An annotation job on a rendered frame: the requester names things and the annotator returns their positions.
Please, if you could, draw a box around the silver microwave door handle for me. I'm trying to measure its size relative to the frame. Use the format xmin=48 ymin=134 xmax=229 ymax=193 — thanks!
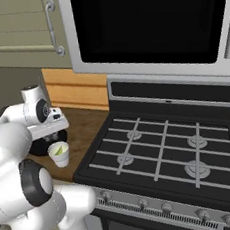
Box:
xmin=218 ymin=5 xmax=230 ymax=60

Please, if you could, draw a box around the black and silver stove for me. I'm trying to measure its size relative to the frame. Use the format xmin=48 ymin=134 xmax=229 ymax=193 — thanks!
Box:
xmin=62 ymin=62 xmax=230 ymax=230

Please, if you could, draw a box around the glass of lemonade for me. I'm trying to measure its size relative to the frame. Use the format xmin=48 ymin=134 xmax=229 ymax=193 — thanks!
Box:
xmin=47 ymin=141 xmax=72 ymax=170

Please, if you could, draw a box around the silver microwave oven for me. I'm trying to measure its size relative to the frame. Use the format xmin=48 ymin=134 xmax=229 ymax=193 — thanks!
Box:
xmin=57 ymin=0 xmax=230 ymax=95

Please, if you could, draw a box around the silver stove knob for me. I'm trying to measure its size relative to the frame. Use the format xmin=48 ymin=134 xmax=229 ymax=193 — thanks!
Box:
xmin=194 ymin=208 xmax=211 ymax=223
xmin=159 ymin=201 xmax=174 ymax=215
xmin=136 ymin=197 xmax=149 ymax=210
xmin=99 ymin=190 xmax=113 ymax=205
xmin=221 ymin=213 xmax=230 ymax=228

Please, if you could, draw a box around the beige cupboard door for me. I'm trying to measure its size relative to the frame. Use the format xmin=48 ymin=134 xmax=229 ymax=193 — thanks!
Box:
xmin=0 ymin=0 xmax=74 ymax=77

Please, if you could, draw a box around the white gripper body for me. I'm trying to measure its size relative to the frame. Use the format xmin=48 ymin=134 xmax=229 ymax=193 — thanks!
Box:
xmin=26 ymin=115 xmax=71 ymax=143

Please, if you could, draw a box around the silver cupboard door handle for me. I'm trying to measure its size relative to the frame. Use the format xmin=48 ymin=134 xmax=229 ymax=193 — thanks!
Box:
xmin=43 ymin=0 xmax=67 ymax=59

